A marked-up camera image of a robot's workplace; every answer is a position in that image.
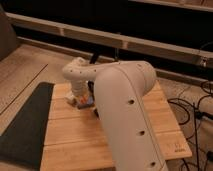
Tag orange pepper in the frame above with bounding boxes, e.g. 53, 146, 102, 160
79, 96, 88, 103

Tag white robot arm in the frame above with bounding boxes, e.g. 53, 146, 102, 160
62, 59, 168, 171

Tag white sponge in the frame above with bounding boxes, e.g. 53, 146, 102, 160
65, 92, 77, 105

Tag blue sponge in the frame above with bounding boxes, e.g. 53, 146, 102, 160
77, 99, 94, 109

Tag wooden table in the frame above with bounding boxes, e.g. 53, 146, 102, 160
40, 83, 192, 171

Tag dark floor mat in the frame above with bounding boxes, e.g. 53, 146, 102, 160
0, 82, 54, 170

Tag black cables on floor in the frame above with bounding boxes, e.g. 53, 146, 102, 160
166, 79, 213, 171

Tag beige wall rail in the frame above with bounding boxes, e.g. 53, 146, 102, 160
6, 12, 213, 67

